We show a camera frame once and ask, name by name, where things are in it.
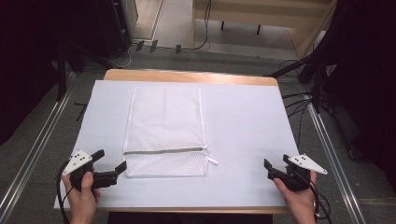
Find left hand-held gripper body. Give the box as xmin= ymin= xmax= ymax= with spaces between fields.
xmin=62 ymin=149 xmax=120 ymax=192

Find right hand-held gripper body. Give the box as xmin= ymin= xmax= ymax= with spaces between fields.
xmin=274 ymin=153 xmax=329 ymax=192

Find person's right hand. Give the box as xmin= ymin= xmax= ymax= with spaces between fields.
xmin=273 ymin=170 xmax=318 ymax=224

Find person's left hand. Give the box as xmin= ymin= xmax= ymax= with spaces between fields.
xmin=62 ymin=170 xmax=102 ymax=224

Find white table sheet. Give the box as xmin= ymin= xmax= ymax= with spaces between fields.
xmin=53 ymin=79 xmax=300 ymax=210

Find white mesh laundry bag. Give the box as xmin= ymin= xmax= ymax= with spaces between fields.
xmin=122 ymin=86 xmax=219 ymax=178

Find person's dark clothing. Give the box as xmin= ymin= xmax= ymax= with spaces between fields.
xmin=106 ymin=212 xmax=274 ymax=224

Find dark curtain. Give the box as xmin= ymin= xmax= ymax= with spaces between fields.
xmin=320 ymin=0 xmax=396 ymax=190
xmin=0 ymin=0 xmax=104 ymax=147

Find wooden table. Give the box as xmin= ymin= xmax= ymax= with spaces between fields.
xmin=102 ymin=68 xmax=291 ymax=216

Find black cabinet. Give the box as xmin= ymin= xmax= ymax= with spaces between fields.
xmin=92 ymin=0 xmax=133 ymax=61

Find light wooden bench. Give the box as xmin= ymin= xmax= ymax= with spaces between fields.
xmin=191 ymin=0 xmax=339 ymax=59

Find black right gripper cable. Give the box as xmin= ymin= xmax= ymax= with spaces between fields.
xmin=307 ymin=177 xmax=333 ymax=224

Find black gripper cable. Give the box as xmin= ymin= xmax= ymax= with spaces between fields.
xmin=307 ymin=177 xmax=333 ymax=224
xmin=55 ymin=161 xmax=75 ymax=224

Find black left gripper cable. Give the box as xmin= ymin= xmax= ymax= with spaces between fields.
xmin=55 ymin=161 xmax=75 ymax=224

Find aluminium floor rail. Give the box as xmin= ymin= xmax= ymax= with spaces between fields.
xmin=0 ymin=72 xmax=77 ymax=217
xmin=305 ymin=92 xmax=366 ymax=224

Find black floor cables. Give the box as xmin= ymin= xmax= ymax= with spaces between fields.
xmin=278 ymin=59 xmax=316 ymax=147

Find white floor cable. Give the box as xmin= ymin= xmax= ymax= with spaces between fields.
xmin=109 ymin=43 xmax=139 ymax=69

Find black hanging cable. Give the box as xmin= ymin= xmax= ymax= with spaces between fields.
xmin=181 ymin=0 xmax=213 ymax=51

